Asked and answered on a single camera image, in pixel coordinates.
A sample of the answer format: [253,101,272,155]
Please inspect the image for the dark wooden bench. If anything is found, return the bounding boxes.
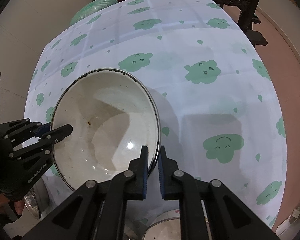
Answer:
[246,14,268,46]

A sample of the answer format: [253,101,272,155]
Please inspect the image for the small white enamel bowl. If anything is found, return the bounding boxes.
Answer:
[142,209,181,240]

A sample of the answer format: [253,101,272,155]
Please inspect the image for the large white enamel bowl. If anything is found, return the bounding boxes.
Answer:
[51,68,161,190]

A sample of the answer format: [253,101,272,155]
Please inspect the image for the small steel bowl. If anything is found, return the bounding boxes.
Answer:
[122,225,139,240]

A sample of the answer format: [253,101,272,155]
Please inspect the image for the green cloud patterned tablecloth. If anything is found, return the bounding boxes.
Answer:
[24,0,287,227]

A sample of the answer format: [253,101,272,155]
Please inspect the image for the green plastic stool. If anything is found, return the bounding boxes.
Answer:
[70,0,118,26]

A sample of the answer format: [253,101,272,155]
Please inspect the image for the person's left hand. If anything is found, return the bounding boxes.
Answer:
[0,194,25,215]

